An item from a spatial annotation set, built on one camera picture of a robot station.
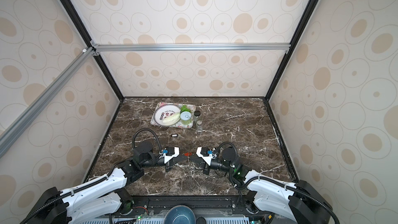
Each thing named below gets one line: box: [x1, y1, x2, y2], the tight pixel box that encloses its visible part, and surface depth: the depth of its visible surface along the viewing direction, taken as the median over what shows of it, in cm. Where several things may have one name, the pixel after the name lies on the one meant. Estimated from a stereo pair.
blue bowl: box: [163, 204, 197, 224], surface depth 70 cm
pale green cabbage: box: [162, 112, 181, 124], surface depth 105 cm
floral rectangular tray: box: [150, 102, 196, 129], surface depth 106 cm
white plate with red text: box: [153, 104, 182, 126], surface depth 111 cm
